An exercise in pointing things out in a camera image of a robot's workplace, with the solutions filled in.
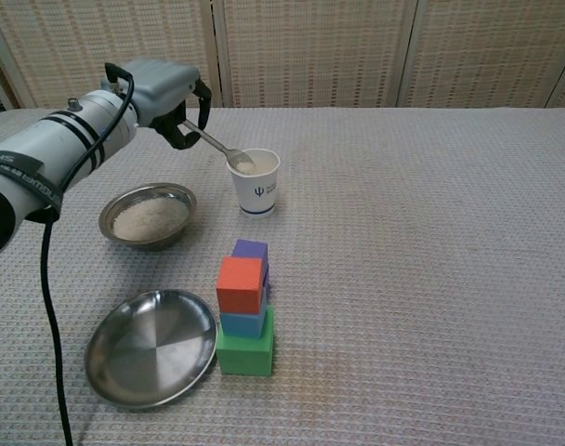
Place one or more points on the white paper cup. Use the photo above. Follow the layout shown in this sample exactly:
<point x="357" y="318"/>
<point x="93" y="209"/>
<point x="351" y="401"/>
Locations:
<point x="257" y="195"/>

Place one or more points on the blue foam cube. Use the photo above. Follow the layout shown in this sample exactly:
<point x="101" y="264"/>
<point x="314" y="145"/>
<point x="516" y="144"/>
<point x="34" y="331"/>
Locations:
<point x="240" y="325"/>

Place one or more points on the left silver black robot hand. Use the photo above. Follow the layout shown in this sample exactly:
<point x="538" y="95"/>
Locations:
<point x="164" y="88"/>

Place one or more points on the white woven tablecloth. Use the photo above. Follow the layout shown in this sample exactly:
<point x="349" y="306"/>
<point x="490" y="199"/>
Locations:
<point x="403" y="279"/>

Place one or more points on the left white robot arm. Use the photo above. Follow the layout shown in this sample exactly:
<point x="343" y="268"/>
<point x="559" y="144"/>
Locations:
<point x="41" y="148"/>

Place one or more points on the white rice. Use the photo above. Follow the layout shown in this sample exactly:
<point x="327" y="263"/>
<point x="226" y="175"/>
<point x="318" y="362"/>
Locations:
<point x="152" y="218"/>

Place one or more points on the flat steel plate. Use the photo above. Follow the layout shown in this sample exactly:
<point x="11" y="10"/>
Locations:
<point x="148" y="348"/>

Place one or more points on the steel bowl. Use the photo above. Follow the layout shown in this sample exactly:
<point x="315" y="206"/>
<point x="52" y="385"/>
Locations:
<point x="148" y="245"/>

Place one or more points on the green foam cube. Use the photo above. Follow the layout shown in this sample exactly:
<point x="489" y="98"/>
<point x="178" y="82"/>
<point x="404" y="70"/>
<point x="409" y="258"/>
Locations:
<point x="243" y="355"/>

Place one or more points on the purple foam cube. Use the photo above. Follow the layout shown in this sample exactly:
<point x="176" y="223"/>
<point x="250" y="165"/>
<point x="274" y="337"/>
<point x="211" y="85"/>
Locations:
<point x="250" y="248"/>

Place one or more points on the small metal spoon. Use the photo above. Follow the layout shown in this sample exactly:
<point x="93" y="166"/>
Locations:
<point x="213" y="141"/>

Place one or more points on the red foam cube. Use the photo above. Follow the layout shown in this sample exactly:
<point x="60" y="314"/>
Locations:
<point x="238" y="285"/>

